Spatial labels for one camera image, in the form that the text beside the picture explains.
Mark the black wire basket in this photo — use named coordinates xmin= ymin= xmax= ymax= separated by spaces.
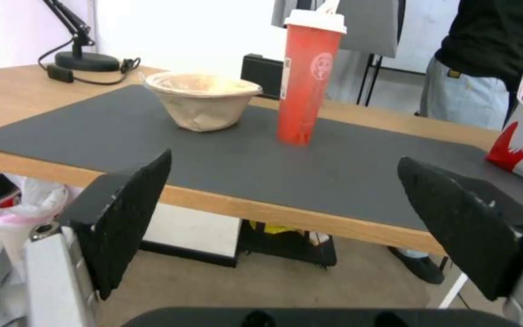
xmin=238 ymin=219 xmax=338 ymax=270

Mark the person's black shoe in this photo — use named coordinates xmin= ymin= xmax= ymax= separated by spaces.
xmin=386 ymin=246 xmax=446 ymax=285

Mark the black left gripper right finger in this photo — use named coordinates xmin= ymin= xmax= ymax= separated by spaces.
xmin=397 ymin=156 xmax=523 ymax=327

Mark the black chair backrest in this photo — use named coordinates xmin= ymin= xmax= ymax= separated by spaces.
xmin=240 ymin=53 xmax=287 ymax=100

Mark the beige paper bowl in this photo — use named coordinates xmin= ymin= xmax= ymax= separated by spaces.
xmin=144 ymin=72 xmax=264 ymax=132

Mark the black lamp power cable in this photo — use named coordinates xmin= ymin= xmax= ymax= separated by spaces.
xmin=37 ymin=51 xmax=142 ymax=86

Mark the dark grey desk mat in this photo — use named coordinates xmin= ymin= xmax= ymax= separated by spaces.
xmin=0 ymin=84 xmax=523 ymax=242

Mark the person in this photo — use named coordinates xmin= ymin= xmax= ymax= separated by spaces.
xmin=419 ymin=0 xmax=523 ymax=130

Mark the black desk lamp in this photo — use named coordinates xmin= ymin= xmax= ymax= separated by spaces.
xmin=42 ymin=0 xmax=121 ymax=72

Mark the red paper cup white lid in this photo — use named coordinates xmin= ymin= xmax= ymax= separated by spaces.
xmin=276 ymin=0 xmax=348 ymax=147

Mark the grey board on stand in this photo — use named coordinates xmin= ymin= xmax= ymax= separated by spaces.
xmin=270 ymin=0 xmax=427 ymax=106

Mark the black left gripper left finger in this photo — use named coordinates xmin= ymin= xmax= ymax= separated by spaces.
xmin=25 ymin=148 xmax=173 ymax=327

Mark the white table base plate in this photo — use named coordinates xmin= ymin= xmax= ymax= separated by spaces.
xmin=139 ymin=203 xmax=243 ymax=268

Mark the white plastic bag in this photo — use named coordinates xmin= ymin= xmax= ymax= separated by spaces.
xmin=0 ymin=177 xmax=70 ymax=263

